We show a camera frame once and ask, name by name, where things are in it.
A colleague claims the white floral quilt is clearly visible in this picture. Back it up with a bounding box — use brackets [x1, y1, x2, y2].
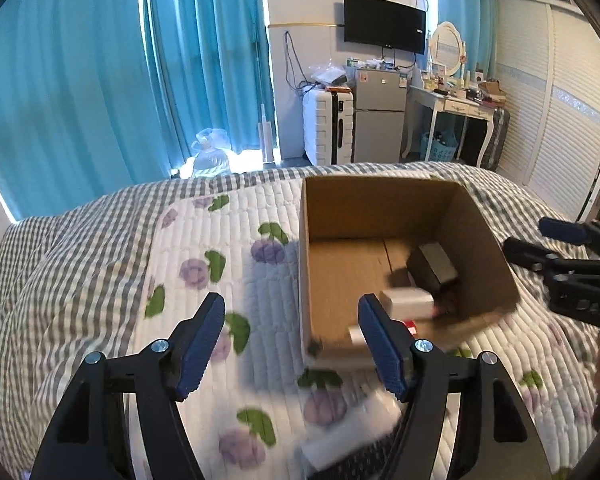
[125, 177, 600, 480]

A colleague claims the white vanity table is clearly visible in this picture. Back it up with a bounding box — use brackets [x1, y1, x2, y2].
[401, 84, 498, 167]

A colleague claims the white hard suitcase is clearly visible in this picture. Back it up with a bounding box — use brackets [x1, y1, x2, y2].
[301, 87, 355, 166]

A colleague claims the narrow teal curtain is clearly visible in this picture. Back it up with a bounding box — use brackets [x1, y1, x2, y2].
[429, 0, 501, 83]

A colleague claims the red and white packet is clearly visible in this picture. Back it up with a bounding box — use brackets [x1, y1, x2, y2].
[400, 316, 433, 339]

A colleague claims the black rectangular box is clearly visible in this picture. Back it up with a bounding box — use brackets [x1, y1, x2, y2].
[406, 242, 461, 293]

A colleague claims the silver mini fridge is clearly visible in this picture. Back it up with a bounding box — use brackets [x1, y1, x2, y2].
[353, 67, 410, 164]

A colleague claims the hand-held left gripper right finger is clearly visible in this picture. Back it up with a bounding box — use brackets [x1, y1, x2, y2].
[357, 293, 554, 480]

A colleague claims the clear plastic bag on floor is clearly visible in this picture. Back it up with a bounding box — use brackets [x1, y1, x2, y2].
[190, 129, 232, 178]

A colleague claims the dark flat object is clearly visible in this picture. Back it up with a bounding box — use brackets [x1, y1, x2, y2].
[305, 430, 406, 480]

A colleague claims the grey checked blanket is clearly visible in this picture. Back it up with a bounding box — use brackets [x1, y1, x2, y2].
[0, 161, 600, 480]

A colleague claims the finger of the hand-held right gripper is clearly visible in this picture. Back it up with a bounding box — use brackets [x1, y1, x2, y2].
[538, 216, 600, 249]
[502, 237, 572, 274]

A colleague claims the black wall television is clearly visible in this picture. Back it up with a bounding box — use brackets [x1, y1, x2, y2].
[343, 0, 427, 56]

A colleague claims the brown cardboard box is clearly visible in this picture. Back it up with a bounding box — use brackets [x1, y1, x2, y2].
[298, 175, 521, 372]

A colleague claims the dark grey suitcase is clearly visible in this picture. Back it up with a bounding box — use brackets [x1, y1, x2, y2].
[479, 106, 511, 171]

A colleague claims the wide teal curtain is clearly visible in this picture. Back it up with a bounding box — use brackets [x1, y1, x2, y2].
[0, 0, 277, 222]

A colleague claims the white louvred wardrobe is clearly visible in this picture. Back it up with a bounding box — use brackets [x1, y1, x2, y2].
[490, 0, 600, 223]

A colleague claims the white rectangular box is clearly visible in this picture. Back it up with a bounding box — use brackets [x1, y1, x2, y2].
[381, 287, 436, 317]

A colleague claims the blue plastic basket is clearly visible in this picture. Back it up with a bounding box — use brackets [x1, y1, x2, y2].
[421, 131, 461, 162]

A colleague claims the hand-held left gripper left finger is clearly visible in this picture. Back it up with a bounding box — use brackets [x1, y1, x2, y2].
[30, 292, 226, 480]

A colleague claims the long white box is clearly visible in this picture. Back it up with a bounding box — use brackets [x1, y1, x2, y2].
[300, 391, 403, 472]

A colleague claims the white oval mirror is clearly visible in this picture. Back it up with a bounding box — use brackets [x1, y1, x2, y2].
[429, 21, 467, 77]

